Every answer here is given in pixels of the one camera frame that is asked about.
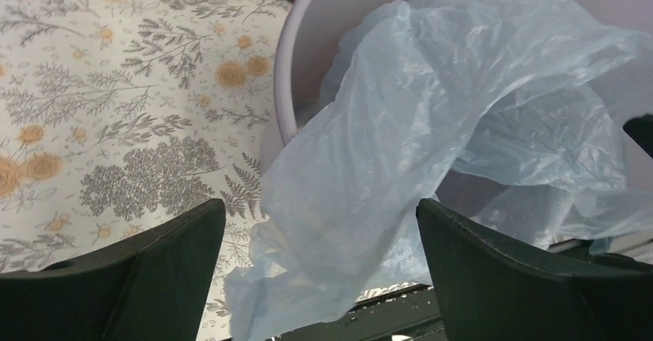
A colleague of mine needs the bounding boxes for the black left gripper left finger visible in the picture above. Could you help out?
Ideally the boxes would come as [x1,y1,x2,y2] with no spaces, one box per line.
[1,199,226,340]

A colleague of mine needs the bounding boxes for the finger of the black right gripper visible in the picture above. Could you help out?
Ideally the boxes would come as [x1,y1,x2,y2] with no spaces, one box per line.
[623,114,653,157]

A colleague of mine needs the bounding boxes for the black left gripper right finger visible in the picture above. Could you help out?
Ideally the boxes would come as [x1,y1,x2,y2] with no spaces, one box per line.
[417,199,652,340]

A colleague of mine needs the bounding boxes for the light blue plastic trash bag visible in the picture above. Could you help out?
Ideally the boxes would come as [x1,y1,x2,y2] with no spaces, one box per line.
[224,0,652,340]

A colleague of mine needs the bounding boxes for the grey plastic trash bin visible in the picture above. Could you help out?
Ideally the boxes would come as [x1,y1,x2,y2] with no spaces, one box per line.
[259,0,653,197]

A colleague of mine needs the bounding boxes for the floral patterned table mat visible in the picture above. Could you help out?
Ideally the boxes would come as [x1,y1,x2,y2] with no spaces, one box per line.
[1,0,291,340]

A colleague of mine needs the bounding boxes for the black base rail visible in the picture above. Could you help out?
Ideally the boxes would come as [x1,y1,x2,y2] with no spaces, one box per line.
[265,236,653,341]

